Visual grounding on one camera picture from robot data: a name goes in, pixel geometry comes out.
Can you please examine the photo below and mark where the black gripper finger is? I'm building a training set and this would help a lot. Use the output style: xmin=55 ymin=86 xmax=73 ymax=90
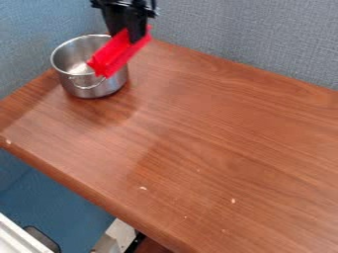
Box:
xmin=101 ymin=6 xmax=125 ymax=37
xmin=125 ymin=6 xmax=148 ymax=43

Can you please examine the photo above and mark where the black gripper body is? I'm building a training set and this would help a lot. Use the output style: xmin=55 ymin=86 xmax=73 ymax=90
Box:
xmin=89 ymin=0 xmax=159 ymax=18

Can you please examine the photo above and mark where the red star-profile block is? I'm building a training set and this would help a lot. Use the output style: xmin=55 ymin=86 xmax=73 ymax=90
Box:
xmin=87 ymin=26 xmax=152 ymax=78

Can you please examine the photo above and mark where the stainless steel pot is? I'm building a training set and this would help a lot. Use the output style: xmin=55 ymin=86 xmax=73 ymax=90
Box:
xmin=51 ymin=35 xmax=128 ymax=99

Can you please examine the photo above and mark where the white appliance corner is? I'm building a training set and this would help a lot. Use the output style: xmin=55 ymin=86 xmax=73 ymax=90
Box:
xmin=0 ymin=212 xmax=53 ymax=253

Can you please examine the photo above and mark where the white table leg bracket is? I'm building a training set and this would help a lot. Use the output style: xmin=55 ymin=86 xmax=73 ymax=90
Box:
xmin=89 ymin=218 xmax=136 ymax=253

